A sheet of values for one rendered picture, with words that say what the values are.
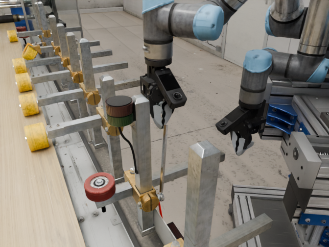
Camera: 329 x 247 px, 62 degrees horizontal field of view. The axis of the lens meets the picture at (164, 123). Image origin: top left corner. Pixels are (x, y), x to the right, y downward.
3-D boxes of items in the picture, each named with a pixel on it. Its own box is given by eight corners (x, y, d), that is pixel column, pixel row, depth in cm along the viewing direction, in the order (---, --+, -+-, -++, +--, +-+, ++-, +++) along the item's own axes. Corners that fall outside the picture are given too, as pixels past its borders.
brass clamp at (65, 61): (69, 60, 157) (67, 51, 154) (74, 66, 146) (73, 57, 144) (58, 61, 154) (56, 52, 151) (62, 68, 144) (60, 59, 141)
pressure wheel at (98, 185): (112, 196, 82) (108, 166, 76) (122, 215, 76) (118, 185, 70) (86, 206, 79) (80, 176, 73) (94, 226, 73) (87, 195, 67)
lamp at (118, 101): (132, 166, 74) (127, 92, 63) (141, 179, 69) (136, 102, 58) (112, 173, 71) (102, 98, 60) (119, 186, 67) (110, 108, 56)
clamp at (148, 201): (139, 178, 86) (139, 166, 83) (159, 208, 75) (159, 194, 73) (123, 184, 83) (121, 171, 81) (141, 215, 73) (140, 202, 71)
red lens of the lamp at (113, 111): (127, 102, 64) (127, 93, 63) (137, 112, 59) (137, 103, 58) (102, 107, 61) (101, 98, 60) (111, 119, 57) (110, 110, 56)
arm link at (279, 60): (288, 72, 92) (281, 83, 84) (254, 66, 97) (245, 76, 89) (293, 49, 88) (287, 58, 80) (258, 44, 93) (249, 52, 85)
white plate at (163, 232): (140, 203, 93) (139, 181, 88) (180, 268, 73) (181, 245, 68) (139, 204, 92) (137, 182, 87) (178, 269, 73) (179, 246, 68)
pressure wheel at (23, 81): (27, 68, 122) (31, 82, 119) (30, 80, 128) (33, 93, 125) (11, 70, 119) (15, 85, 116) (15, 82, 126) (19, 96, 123)
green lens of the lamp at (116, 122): (128, 111, 65) (127, 103, 64) (138, 122, 61) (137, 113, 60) (104, 117, 63) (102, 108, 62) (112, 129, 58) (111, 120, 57)
